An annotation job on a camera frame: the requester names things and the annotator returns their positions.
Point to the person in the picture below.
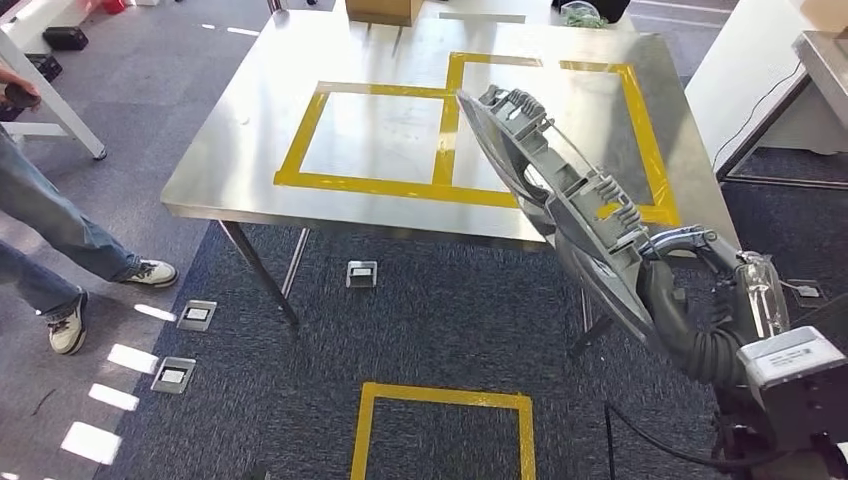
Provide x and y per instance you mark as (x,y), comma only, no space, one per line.
(40,212)

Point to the cardboard box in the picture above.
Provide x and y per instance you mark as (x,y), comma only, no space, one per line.
(384,10)

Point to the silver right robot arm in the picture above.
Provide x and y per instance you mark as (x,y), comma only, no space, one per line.
(712,361)

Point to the black carrying case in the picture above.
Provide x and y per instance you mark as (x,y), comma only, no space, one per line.
(65,38)

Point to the white table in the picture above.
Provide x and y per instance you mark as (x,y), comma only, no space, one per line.
(40,86)

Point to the yellow floor tape square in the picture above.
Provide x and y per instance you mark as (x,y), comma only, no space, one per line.
(361,437)

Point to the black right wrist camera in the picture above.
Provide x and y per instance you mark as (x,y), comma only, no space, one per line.
(802,384)

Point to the black handheld controller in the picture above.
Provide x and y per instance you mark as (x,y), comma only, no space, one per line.
(23,98)

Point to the stainless steel workbench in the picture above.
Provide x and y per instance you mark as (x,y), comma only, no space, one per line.
(821,60)
(252,146)

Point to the black plastic crate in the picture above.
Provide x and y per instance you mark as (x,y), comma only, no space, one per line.
(46,67)

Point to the silver plastic hubcap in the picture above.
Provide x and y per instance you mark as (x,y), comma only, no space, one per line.
(570,205)

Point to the metal floor outlet cover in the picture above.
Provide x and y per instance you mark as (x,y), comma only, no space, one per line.
(173,376)
(197,316)
(807,291)

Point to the raised metal floor outlet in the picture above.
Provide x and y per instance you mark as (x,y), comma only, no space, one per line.
(362,275)

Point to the white desk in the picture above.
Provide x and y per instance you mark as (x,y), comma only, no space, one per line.
(742,73)

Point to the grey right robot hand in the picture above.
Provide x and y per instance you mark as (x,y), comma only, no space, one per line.
(762,298)

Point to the clear bag green parts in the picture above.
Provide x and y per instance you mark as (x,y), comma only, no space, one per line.
(583,16)

